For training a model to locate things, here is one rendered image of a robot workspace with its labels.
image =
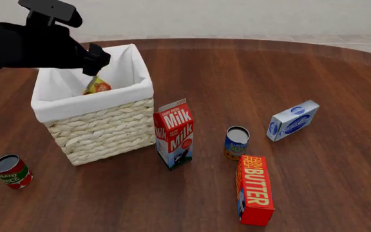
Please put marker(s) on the black plate on short stalk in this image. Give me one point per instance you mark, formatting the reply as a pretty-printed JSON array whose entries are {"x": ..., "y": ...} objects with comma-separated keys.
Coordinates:
[{"x": 55, "y": 10}]

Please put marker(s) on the red and white milk carton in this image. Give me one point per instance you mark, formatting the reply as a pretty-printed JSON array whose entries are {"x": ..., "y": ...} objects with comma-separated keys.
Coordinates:
[{"x": 176, "y": 135}]

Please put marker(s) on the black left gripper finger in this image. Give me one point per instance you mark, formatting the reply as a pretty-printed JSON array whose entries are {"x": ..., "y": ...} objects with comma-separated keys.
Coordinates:
[
  {"x": 101, "y": 55},
  {"x": 92, "y": 68}
]

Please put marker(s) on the red butter box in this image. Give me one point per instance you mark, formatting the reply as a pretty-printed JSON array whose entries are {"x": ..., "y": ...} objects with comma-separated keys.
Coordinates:
[{"x": 254, "y": 191}]

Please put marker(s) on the silver blue cream cheese box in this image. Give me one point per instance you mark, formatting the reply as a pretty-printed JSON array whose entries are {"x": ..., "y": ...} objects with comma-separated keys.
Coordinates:
[{"x": 293, "y": 122}]

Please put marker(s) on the red green tomato sauce can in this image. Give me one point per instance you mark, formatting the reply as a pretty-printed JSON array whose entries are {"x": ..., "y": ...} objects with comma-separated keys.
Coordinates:
[{"x": 13, "y": 172}]

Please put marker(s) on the blue alphabet soup can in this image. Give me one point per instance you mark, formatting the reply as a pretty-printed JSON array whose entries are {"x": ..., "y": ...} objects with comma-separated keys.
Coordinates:
[{"x": 235, "y": 145}]

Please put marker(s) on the orange juice carton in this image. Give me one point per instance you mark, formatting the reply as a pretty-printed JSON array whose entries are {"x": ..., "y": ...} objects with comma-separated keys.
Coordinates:
[{"x": 98, "y": 86}]

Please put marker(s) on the wicker basket with white liner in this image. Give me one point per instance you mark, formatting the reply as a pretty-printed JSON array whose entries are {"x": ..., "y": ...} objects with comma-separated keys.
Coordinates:
[{"x": 103, "y": 125}]

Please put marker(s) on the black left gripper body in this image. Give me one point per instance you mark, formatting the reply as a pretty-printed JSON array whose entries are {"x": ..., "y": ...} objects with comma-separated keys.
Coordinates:
[{"x": 50, "y": 48}]

